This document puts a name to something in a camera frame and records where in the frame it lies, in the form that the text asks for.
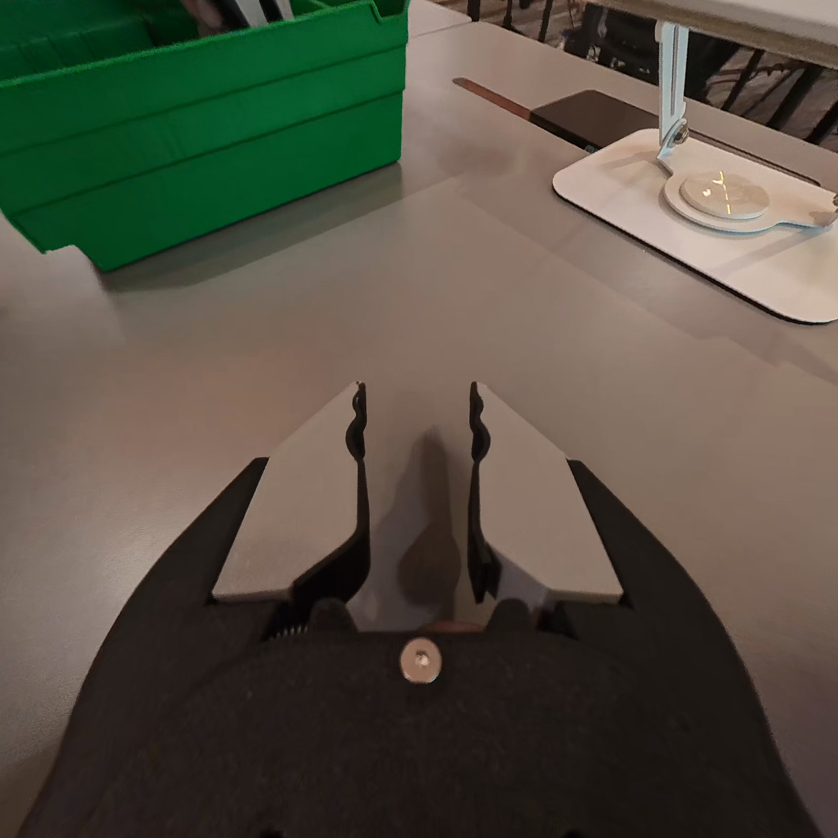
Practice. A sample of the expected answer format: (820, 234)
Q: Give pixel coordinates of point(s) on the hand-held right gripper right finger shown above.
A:
(543, 524)

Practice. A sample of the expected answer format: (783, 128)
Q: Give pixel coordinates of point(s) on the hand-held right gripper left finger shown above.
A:
(288, 517)

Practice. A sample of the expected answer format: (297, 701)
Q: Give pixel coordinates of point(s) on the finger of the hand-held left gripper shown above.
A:
(278, 8)
(245, 10)

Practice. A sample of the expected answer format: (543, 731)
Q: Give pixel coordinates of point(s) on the green plastic object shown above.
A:
(196, 150)

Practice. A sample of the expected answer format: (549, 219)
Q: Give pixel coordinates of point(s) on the person's left hand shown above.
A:
(203, 14)

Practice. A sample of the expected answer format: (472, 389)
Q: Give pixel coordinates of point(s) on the black flat device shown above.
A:
(589, 114)

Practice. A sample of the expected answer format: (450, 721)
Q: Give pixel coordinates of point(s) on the white metal stand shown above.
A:
(622, 190)

